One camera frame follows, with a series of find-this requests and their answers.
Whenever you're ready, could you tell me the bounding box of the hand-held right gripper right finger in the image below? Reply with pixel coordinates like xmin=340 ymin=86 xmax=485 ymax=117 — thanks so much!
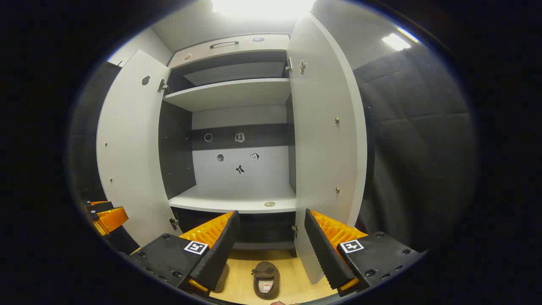
xmin=304 ymin=208 xmax=425 ymax=297

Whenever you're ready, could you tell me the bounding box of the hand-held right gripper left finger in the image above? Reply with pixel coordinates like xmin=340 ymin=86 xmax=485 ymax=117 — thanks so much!
xmin=129 ymin=211 xmax=241 ymax=296

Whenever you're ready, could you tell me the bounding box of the brown fuzzy shoe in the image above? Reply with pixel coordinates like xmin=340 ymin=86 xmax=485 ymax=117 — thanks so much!
xmin=252 ymin=261 xmax=280 ymax=300
xmin=213 ymin=263 xmax=230 ymax=293

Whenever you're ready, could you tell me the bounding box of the white cabinet door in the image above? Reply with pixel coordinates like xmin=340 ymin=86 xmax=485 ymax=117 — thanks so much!
xmin=287 ymin=12 xmax=368 ymax=285
xmin=97 ymin=50 xmax=183 ymax=247

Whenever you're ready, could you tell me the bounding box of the white shoe cabinet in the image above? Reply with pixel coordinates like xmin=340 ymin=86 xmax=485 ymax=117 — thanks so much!
xmin=159 ymin=33 xmax=299 ymax=258

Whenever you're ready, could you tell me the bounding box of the black backdrop cloth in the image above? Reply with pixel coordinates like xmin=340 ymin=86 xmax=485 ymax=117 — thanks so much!
xmin=68 ymin=42 xmax=479 ymax=255

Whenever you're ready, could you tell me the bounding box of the ceiling light panel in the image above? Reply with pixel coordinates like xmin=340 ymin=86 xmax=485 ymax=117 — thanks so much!
xmin=210 ymin=0 xmax=317 ymax=19
xmin=382 ymin=28 xmax=420 ymax=51

